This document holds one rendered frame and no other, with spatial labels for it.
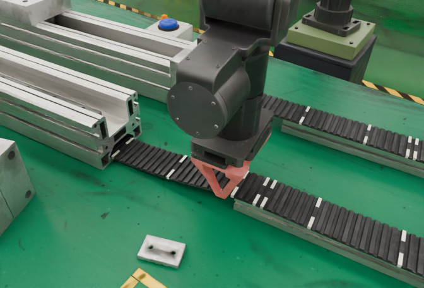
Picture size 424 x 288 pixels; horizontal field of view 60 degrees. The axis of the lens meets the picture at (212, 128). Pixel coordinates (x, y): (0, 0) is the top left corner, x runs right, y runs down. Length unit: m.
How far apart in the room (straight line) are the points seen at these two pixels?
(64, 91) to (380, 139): 0.51
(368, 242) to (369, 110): 0.33
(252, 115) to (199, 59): 0.11
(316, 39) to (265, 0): 0.59
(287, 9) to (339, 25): 0.61
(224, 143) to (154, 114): 0.28
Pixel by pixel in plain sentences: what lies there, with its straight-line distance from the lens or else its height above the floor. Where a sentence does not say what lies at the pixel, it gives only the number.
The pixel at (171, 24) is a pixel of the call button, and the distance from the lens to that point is 0.82.
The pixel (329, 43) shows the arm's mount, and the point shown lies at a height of 0.80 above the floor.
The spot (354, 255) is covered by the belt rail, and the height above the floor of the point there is 0.79.
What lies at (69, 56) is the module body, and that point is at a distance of 0.82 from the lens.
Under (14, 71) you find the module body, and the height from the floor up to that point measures 0.84.
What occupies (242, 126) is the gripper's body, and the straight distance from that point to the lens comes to 0.40.
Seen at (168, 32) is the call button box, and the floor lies 0.84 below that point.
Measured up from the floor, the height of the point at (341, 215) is 0.81.
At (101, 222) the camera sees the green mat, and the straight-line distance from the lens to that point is 0.50.
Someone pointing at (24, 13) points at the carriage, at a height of 0.89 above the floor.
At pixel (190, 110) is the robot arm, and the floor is 0.98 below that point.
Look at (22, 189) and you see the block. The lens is 0.54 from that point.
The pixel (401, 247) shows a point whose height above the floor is 0.81.
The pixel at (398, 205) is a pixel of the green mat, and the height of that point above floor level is 0.78.
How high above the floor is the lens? 1.17
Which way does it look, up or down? 39 degrees down
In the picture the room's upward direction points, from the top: 2 degrees clockwise
